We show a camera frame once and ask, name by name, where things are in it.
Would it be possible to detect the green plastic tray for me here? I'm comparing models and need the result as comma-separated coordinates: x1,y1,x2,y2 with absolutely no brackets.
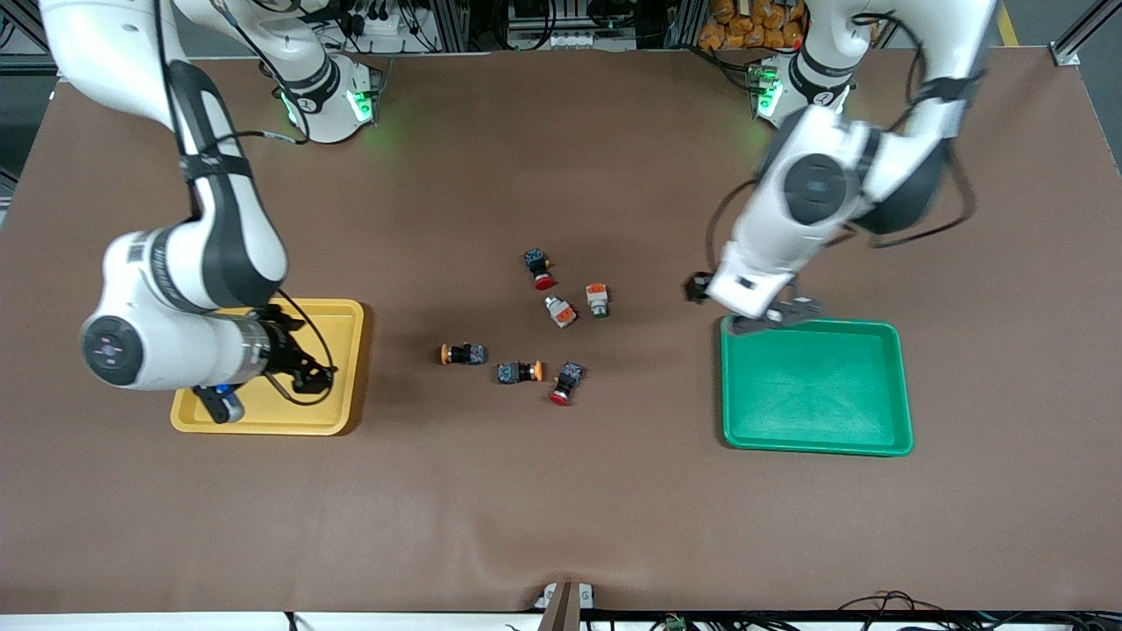
720,314,914,457

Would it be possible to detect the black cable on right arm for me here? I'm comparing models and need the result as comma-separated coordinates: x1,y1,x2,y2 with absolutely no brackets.
153,0,341,408

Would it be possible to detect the pile of orange packets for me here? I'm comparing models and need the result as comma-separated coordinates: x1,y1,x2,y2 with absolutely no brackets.
699,0,807,51

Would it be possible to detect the aluminium frame profile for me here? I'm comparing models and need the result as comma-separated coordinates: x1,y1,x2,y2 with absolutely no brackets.
0,0,62,75
1052,0,1122,67

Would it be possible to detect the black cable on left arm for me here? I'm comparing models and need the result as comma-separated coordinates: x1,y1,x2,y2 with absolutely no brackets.
706,9,978,281

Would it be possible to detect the red pushbutton black body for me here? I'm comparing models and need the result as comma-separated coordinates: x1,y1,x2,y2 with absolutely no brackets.
548,361,586,407
523,248,557,292

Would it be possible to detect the white power strip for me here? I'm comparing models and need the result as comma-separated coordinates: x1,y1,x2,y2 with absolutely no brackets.
337,4,413,40

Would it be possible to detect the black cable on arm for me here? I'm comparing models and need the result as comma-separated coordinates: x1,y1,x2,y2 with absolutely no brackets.
706,9,978,281
153,0,341,408

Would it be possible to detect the yellow plastic tray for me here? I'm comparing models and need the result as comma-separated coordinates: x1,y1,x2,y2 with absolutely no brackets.
170,298,366,436

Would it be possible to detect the brown camera mount post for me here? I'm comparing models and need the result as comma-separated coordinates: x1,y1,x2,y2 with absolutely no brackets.
536,580,597,631

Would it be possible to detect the black cable bundle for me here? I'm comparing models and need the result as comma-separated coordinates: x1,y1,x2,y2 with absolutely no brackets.
837,592,1122,631

